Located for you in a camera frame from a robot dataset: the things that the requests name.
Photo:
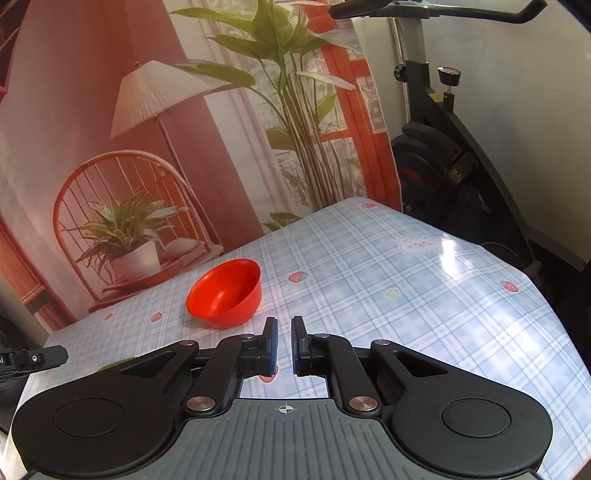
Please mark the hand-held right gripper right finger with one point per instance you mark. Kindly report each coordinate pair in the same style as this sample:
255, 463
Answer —
295, 346

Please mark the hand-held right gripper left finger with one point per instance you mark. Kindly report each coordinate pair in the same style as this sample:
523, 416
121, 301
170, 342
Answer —
273, 346

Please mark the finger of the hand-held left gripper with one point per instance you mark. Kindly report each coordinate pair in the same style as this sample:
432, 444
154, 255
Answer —
44, 356

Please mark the red plastic bowl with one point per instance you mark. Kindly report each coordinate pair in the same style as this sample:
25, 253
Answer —
231, 304

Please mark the plaid tablecloth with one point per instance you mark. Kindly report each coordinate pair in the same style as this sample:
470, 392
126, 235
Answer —
392, 300

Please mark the printed room backdrop cloth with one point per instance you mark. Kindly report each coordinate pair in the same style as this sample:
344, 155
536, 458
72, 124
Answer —
231, 161

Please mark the black exercise bike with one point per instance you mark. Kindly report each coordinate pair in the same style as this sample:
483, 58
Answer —
443, 170

